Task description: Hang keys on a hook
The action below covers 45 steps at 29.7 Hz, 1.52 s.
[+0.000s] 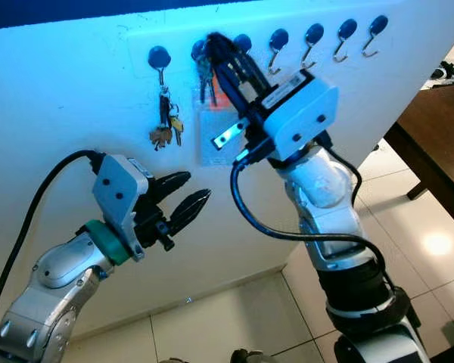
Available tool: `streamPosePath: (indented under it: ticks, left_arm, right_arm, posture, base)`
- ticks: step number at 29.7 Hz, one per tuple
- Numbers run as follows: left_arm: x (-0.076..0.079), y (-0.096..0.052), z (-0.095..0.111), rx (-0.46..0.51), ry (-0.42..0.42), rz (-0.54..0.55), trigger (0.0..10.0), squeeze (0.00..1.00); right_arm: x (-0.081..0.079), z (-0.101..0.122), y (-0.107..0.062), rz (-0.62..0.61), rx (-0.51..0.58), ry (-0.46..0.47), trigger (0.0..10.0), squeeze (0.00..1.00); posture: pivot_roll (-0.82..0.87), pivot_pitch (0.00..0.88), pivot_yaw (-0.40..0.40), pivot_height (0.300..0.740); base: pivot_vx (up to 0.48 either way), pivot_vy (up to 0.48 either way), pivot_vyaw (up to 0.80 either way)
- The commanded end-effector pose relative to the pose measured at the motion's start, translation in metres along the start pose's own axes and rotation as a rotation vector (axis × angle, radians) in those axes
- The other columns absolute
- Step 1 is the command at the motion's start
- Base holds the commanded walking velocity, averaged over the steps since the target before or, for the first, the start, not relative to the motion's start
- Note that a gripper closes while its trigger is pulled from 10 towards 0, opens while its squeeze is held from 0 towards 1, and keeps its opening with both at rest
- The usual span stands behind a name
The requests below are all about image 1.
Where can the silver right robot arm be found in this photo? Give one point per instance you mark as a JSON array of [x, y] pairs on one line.
[[325, 197]]

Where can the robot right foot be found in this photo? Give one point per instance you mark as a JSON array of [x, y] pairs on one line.
[[248, 356]]

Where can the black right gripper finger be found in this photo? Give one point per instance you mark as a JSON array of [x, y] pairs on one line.
[[225, 72], [244, 72]]

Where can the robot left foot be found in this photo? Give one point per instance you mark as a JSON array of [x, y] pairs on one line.
[[174, 361]]

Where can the dark brown wooden table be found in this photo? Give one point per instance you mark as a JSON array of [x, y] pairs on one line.
[[439, 113]]

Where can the white hook board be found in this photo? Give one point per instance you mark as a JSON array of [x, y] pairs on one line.
[[60, 91]]

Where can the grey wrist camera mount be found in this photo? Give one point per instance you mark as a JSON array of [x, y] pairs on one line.
[[117, 193], [303, 113]]

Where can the blue magnetic metal hook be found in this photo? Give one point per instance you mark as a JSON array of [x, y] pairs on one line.
[[244, 41], [159, 57], [279, 38], [198, 51], [347, 29], [378, 24], [314, 33]]

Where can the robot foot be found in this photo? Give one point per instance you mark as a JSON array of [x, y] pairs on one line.
[[248, 356], [174, 361]]

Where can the key bunch with brown tags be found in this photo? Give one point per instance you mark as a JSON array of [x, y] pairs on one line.
[[161, 136]]

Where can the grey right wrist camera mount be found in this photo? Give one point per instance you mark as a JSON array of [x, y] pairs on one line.
[[303, 113]]

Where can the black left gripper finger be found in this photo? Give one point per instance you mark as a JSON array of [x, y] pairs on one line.
[[170, 185], [191, 209]]

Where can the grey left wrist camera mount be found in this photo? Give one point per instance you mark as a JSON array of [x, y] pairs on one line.
[[117, 193]]

